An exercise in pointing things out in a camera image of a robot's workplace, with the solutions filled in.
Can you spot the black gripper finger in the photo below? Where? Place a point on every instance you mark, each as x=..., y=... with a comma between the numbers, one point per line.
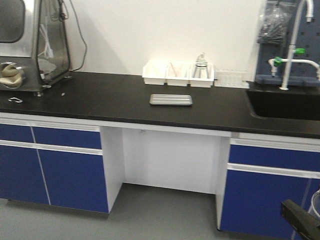
x=305, y=224

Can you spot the clear glass beaker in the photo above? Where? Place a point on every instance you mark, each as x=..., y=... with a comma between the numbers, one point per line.
x=314, y=208

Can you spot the silver metal tray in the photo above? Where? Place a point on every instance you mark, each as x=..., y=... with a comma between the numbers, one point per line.
x=171, y=100

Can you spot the blue cabinet door right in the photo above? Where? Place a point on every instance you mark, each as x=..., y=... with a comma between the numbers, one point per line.
x=252, y=202

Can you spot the blue cabinet door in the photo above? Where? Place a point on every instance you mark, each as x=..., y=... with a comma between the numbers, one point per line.
x=75, y=180
x=252, y=202

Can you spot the blue drawer right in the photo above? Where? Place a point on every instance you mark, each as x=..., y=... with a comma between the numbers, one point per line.
x=275, y=158

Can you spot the blue drawer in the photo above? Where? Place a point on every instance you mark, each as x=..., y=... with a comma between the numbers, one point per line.
x=275, y=158
x=67, y=137

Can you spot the black lab sink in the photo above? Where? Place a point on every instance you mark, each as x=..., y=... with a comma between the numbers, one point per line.
x=294, y=104

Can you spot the white gooseneck lab faucet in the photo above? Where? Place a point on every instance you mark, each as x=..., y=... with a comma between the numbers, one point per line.
x=292, y=50

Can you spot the blue pegboard drying rack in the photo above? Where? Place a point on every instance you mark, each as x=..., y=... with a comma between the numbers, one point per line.
x=308, y=39

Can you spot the white test tube rack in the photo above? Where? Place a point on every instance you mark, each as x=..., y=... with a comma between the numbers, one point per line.
x=230, y=79

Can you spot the white bin right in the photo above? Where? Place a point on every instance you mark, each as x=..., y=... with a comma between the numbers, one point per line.
x=203, y=82

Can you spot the white bin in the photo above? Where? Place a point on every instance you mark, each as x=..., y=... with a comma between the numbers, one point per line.
x=203, y=82
x=177, y=74
x=154, y=72

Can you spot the round glass flask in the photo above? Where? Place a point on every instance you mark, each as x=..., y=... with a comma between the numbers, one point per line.
x=200, y=61

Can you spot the white bin middle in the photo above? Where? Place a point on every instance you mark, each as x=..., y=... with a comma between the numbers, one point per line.
x=177, y=74

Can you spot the clear plastic bag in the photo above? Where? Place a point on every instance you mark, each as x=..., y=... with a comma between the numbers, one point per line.
x=274, y=21

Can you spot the white bin left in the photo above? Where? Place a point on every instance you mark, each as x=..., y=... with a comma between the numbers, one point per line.
x=154, y=72

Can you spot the blue drawer left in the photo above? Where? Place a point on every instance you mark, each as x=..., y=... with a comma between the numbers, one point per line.
x=67, y=137

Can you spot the blue cabinet door left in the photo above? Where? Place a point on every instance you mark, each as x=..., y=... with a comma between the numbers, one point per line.
x=75, y=180

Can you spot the small metal clip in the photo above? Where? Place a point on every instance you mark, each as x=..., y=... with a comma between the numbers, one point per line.
x=15, y=100

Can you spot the beige rubber glove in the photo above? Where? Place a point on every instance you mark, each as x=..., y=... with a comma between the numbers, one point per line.
x=11, y=77

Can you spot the stainless steel glove box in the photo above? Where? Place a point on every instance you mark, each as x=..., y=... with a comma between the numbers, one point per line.
x=33, y=39

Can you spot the black wire tripod stand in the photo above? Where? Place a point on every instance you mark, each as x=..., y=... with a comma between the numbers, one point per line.
x=200, y=72

